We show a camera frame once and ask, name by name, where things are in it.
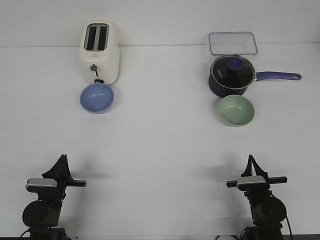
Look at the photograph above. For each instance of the green bowl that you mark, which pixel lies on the green bowl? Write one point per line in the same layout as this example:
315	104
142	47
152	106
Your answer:
236	110

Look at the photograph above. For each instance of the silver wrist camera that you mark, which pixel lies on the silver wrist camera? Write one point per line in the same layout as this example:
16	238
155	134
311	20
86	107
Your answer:
34	183
246	182

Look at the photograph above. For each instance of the clear rectangular container lid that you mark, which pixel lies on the clear rectangular container lid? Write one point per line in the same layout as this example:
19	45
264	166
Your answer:
228	43

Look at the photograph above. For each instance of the blue bowl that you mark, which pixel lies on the blue bowl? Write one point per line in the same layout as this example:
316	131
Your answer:
97	98

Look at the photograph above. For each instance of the glass pot lid blue knob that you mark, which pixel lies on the glass pot lid blue knob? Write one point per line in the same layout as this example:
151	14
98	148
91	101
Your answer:
232	66

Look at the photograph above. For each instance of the white two-slot toaster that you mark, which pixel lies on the white two-slot toaster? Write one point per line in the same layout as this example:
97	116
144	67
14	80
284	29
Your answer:
99	52

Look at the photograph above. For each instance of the dark blue saucepan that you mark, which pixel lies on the dark blue saucepan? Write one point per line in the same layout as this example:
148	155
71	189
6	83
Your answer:
237	85

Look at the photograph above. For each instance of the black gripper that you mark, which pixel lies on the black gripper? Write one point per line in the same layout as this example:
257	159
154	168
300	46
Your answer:
262	189
59	172

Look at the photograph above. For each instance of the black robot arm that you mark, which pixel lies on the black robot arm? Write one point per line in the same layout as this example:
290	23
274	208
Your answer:
267	211
42	215

